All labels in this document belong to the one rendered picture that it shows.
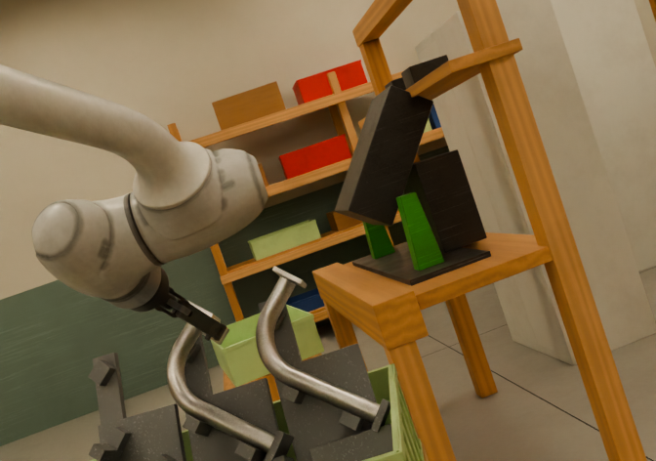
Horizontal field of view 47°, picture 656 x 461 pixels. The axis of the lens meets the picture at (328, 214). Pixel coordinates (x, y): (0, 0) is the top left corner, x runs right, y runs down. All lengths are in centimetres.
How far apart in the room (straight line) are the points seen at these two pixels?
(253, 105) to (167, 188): 578
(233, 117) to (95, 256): 575
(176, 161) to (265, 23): 649
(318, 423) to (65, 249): 53
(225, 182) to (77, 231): 18
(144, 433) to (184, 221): 53
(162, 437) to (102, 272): 45
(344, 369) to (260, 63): 614
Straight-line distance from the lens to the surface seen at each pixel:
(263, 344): 123
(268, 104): 665
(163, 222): 92
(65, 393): 741
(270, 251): 657
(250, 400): 129
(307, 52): 733
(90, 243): 93
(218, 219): 92
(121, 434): 135
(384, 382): 137
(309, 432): 126
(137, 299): 107
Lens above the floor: 131
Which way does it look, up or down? 3 degrees down
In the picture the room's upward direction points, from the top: 19 degrees counter-clockwise
